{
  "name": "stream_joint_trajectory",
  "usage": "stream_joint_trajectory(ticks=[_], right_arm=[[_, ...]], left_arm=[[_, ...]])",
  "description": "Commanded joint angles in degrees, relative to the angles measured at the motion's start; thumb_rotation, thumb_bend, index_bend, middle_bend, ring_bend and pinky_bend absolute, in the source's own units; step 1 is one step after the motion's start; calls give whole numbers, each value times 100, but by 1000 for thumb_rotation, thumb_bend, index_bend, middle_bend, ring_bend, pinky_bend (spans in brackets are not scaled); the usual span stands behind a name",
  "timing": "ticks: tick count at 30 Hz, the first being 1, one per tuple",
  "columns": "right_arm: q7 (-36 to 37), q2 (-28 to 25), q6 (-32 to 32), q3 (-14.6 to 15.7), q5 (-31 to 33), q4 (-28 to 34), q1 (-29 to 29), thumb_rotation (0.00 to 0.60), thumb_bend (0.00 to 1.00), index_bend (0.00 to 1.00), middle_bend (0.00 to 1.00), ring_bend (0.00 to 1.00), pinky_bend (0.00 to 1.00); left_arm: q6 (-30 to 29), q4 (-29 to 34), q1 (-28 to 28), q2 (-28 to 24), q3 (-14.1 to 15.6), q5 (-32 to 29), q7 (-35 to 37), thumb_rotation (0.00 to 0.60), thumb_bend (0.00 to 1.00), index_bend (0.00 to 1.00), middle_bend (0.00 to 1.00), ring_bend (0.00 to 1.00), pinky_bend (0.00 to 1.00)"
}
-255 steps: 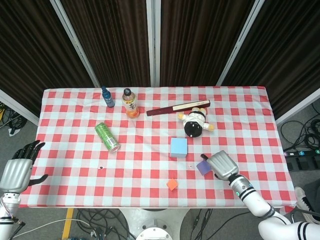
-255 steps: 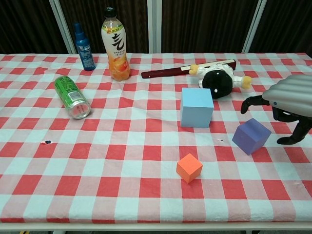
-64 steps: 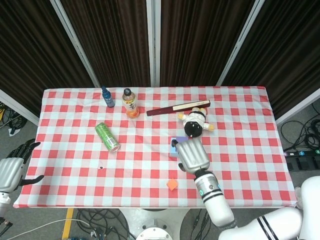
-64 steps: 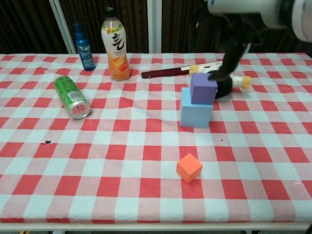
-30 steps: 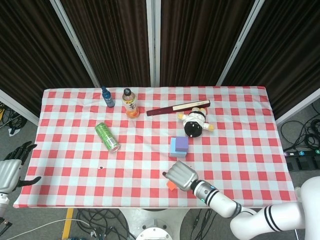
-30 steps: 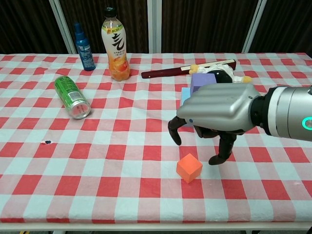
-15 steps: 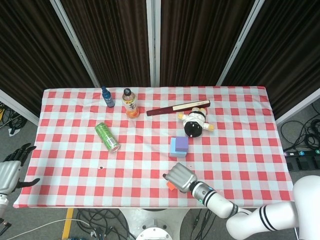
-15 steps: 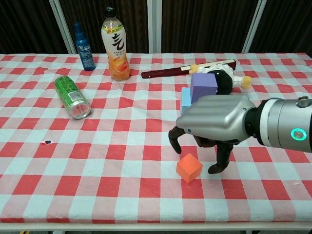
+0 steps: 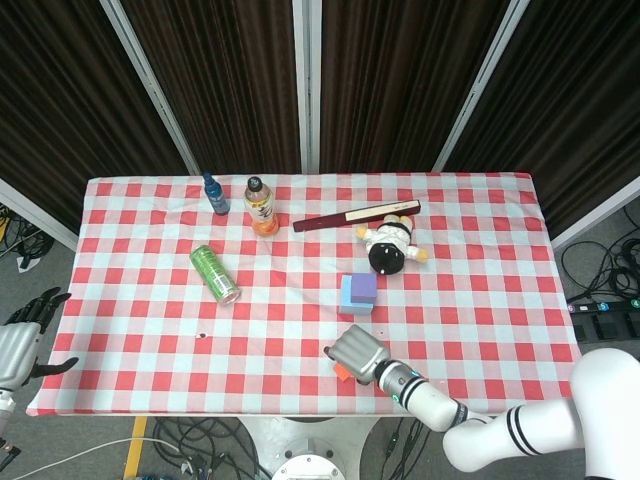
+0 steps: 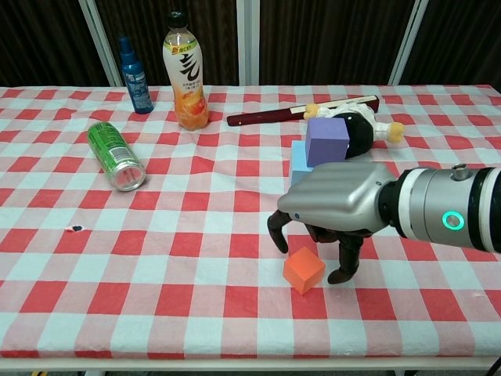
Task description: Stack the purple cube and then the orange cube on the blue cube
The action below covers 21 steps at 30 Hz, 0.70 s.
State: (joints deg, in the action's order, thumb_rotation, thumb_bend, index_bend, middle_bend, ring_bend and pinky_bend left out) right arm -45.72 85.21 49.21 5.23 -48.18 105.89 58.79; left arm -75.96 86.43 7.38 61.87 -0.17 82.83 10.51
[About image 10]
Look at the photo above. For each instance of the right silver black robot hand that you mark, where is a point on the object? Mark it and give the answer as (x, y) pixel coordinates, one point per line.
(336, 196)

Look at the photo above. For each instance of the purple cube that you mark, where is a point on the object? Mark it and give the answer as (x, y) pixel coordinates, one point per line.
(326, 145)

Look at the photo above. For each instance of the small orange cube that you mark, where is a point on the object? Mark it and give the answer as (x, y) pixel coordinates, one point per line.
(303, 270)

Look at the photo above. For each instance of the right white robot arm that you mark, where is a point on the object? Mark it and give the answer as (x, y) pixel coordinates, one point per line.
(430, 203)

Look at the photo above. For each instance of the light blue cube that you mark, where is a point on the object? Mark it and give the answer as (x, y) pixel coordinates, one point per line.
(299, 164)

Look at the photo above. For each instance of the black white plush doll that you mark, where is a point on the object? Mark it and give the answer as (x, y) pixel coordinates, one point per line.
(360, 133)

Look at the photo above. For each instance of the dark red folded fan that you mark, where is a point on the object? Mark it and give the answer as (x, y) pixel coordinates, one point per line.
(266, 114)

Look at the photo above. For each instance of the red white checkered tablecloth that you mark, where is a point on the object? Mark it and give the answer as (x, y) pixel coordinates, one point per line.
(176, 254)

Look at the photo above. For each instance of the orange drink bottle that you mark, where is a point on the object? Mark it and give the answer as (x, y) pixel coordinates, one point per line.
(188, 90)

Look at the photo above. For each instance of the green drink can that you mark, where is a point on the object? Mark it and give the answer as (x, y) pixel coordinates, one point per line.
(113, 156)

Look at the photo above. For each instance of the blue spray bottle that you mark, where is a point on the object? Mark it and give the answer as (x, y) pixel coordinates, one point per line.
(137, 86)

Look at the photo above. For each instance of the white partition frame bar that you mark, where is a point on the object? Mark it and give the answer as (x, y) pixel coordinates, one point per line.
(407, 43)
(247, 39)
(102, 43)

